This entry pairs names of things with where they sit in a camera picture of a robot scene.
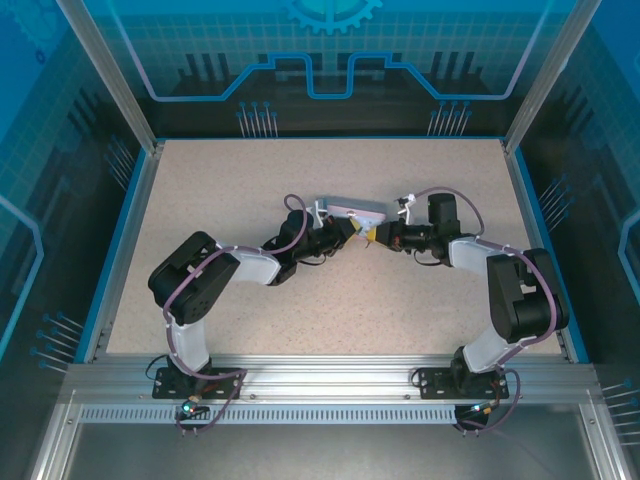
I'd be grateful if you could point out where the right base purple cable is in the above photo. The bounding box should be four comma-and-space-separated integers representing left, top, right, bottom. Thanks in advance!
452, 364, 522, 437

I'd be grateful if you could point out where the left aluminium side rail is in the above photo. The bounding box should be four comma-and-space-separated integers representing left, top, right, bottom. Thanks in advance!
82, 142, 166, 364

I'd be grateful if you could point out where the left base thin black cable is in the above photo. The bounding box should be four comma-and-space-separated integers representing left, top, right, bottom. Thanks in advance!
144, 353, 170, 382

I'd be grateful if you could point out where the steel sheet panel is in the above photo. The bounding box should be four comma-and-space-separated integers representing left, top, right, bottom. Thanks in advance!
34, 402, 631, 480

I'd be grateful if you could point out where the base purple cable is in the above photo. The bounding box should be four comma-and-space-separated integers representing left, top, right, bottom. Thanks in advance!
174, 368, 249, 437
452, 364, 522, 437

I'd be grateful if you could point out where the right aluminium side rail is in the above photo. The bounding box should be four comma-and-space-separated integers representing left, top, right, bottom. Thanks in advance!
502, 142, 574, 362

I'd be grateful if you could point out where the blue cartoon tin box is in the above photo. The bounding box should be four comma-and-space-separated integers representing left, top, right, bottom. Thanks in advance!
313, 195, 389, 236

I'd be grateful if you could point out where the left gripper thin black cable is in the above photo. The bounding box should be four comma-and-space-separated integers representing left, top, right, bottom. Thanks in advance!
297, 249, 334, 267

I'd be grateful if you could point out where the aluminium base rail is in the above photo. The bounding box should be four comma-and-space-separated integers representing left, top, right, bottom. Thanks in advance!
64, 353, 601, 404

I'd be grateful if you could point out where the slotted grey cable duct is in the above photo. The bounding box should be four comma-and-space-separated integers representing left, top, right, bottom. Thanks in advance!
79, 405, 459, 425

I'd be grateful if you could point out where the left aluminium frame post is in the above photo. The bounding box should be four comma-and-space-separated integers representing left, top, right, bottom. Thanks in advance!
54, 0, 160, 155

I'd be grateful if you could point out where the right aluminium frame post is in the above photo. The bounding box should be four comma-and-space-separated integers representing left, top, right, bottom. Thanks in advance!
503, 0, 604, 155

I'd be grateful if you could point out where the aluminium frame post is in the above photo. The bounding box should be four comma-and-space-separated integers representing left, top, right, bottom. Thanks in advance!
54, 0, 160, 155
503, 0, 604, 155

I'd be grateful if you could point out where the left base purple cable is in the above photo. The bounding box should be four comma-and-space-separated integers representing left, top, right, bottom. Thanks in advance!
174, 368, 249, 437

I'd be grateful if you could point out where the aluminium side rail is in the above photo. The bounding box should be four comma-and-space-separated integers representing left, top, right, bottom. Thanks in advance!
82, 142, 166, 364
502, 142, 574, 362

